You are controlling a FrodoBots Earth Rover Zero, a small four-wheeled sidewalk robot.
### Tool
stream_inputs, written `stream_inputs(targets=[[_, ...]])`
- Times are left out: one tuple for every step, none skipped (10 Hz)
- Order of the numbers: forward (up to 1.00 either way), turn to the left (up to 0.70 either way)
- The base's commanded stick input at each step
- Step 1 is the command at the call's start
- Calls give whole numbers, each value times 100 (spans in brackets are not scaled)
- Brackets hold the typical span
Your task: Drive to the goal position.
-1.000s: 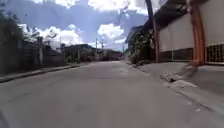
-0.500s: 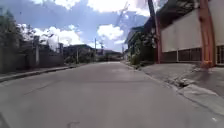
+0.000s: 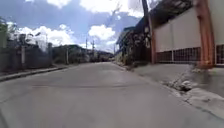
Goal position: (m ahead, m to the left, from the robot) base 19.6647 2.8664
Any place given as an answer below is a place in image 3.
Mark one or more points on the dark utility pole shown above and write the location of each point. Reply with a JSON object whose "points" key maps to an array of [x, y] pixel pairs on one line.
{"points": [[145, 10]]}

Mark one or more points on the pile of rubble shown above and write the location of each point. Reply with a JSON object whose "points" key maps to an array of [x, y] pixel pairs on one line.
{"points": [[181, 85]]}

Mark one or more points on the pale wall with orange pillars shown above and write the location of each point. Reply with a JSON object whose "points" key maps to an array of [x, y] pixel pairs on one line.
{"points": [[180, 33]]}

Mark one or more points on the concrete pavement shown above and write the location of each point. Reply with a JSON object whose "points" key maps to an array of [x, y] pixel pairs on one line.
{"points": [[166, 71]]}

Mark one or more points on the dark building with roof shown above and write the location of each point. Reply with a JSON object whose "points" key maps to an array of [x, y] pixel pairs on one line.
{"points": [[133, 43]]}

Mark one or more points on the thin pole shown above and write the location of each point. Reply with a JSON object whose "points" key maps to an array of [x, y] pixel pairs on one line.
{"points": [[93, 46], [86, 45]]}

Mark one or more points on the grey concrete road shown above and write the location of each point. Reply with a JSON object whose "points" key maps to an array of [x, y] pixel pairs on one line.
{"points": [[100, 96]]}

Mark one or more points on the low buildings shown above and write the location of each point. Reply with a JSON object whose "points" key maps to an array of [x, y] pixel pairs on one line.
{"points": [[71, 53]]}

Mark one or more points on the concrete kerb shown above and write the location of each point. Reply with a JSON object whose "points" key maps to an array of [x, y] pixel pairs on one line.
{"points": [[30, 72]]}

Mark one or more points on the grey fence with posts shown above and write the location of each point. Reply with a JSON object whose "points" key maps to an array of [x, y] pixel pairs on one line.
{"points": [[33, 58]]}

